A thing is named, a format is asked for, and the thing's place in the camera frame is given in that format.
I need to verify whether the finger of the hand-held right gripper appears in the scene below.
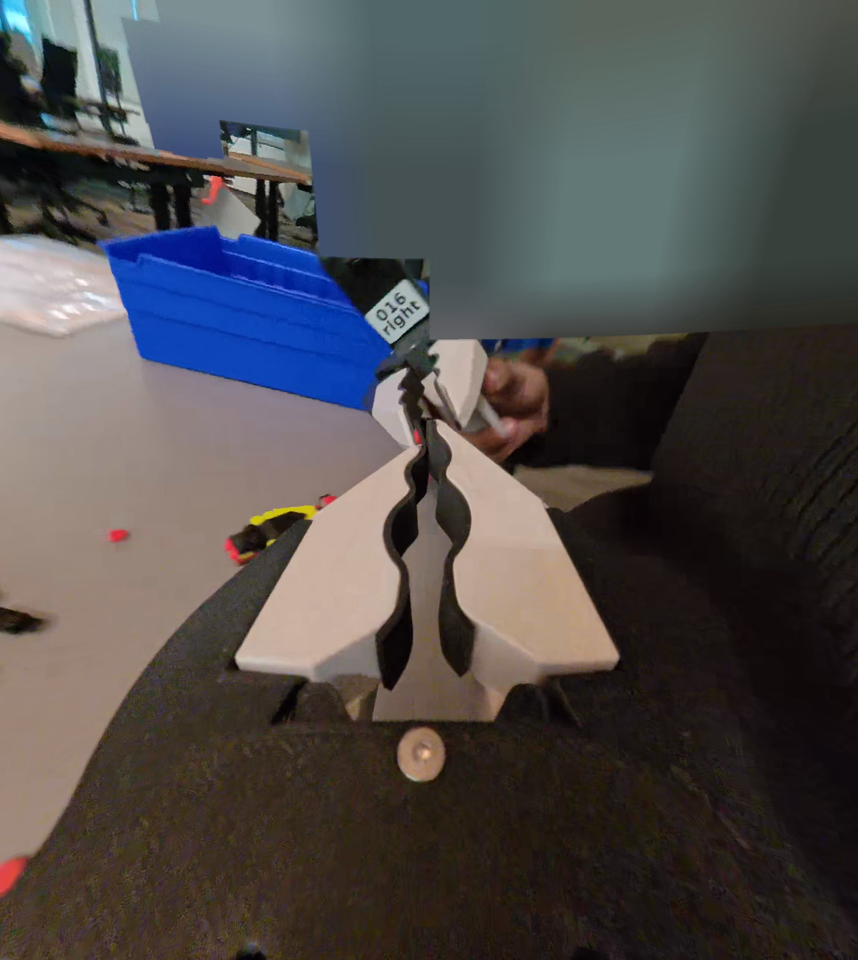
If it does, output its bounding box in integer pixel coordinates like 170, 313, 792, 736
371, 371, 422, 451
429, 339, 491, 436

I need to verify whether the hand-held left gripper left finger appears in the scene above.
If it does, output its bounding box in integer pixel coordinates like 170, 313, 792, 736
234, 447, 430, 703

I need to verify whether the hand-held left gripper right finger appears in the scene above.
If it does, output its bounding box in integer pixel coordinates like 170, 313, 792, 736
425, 420, 621, 700

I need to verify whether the person's right forearm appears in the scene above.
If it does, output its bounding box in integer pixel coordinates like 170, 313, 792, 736
540, 333, 709, 471

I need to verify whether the yellow red lego car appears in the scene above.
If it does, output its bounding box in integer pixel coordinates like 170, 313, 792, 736
224, 492, 337, 566

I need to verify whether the person's right hand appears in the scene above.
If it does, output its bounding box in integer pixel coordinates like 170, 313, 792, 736
474, 356, 551, 464

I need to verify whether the blue plastic bin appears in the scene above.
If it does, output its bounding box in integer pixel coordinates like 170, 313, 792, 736
97, 225, 394, 411

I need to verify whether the white folded sheet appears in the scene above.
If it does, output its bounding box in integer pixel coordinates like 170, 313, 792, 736
198, 183, 262, 240

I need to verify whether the person's black sweater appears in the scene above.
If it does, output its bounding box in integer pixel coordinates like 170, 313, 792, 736
567, 322, 858, 960

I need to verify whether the wooden top table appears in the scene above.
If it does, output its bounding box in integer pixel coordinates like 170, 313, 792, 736
0, 103, 314, 243

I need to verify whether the clear plastic bag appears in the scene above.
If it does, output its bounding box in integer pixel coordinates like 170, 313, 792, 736
0, 231, 131, 336

